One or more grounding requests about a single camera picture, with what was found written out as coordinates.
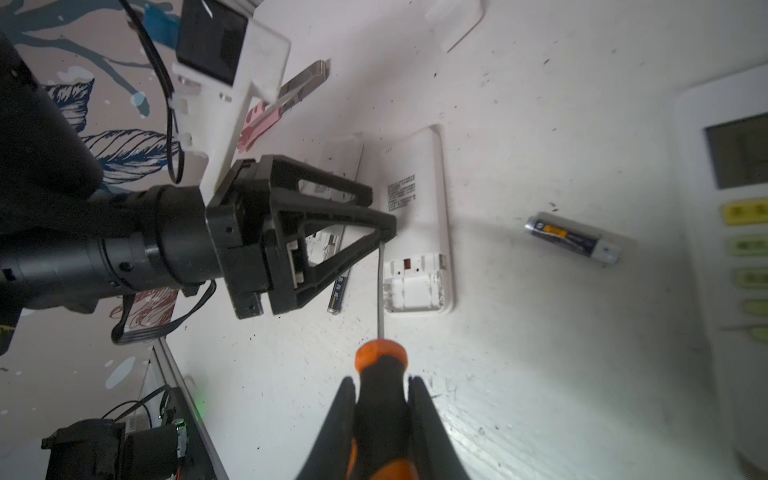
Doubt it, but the pink handled knife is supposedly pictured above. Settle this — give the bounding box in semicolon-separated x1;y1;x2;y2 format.
236;60;330;153

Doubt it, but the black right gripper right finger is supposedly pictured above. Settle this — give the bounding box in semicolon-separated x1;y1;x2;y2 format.
407;376;470;480

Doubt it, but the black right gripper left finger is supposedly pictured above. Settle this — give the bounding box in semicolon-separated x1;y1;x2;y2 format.
297;377;356;480

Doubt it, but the small battery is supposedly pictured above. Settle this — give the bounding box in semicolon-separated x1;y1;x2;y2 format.
327;272;349;315

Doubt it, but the white remote control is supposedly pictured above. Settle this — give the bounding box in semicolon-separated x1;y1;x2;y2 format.
673;65;767;471
376;126;455;318
299;134;365;268

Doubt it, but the orange black screwdriver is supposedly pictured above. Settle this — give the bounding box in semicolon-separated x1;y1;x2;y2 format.
347;243;418;479

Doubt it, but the black battery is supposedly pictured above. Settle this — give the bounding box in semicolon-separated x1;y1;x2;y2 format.
525;212;623;265

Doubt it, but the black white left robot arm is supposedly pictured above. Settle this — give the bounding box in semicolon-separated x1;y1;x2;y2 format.
1;40;397;349

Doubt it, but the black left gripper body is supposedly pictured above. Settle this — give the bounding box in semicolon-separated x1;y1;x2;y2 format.
205;158;300;319

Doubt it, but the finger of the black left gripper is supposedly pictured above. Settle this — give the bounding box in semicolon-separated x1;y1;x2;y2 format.
265;212;397;315
258;155;373;207

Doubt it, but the white battery cover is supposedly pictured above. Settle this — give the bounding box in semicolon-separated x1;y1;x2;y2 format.
425;0;484;53

